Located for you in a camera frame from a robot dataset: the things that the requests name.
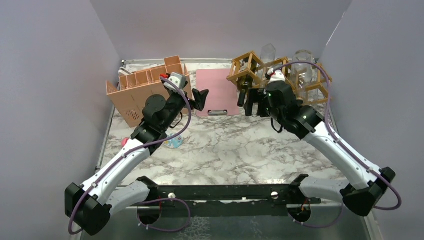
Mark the peach plastic organizer basket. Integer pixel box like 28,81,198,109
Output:
106,55,193,128

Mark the clear glass bottle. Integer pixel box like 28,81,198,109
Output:
259,43,276,80

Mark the wooden wine rack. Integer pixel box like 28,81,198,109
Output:
226,51,332,105

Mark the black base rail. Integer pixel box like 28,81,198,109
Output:
136,184,321,222

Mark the pink capped small bottle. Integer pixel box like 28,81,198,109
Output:
121,137,129,148

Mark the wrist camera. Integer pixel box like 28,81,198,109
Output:
163,72,188,92
266,68,286,85

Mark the light blue toy package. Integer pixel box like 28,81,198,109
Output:
163,135,184,149

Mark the large clear glass jar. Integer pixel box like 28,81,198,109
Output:
291,49,315,102

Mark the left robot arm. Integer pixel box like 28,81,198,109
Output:
64,89,209,236

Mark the white item behind basket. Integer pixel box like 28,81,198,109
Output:
118,67,133,77

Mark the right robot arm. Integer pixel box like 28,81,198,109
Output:
243,81,396,217

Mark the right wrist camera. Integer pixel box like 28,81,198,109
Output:
266,68,286,85

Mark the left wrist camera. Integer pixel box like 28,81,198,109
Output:
163,72,188,92

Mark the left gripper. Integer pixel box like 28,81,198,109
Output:
161,81,209,131

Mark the pink clipboard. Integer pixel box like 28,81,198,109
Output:
195,68,240,117

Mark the dark bottle black cap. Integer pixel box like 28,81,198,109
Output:
237,75,253,108

